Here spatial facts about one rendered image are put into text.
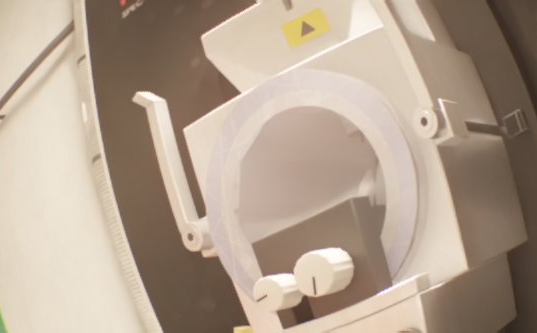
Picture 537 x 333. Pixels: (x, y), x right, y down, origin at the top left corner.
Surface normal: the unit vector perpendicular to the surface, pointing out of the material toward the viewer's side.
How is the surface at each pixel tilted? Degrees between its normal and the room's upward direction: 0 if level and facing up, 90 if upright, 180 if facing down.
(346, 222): 90
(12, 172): 90
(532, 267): 90
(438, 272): 90
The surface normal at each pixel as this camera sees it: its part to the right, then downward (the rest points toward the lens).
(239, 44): -0.60, 0.03
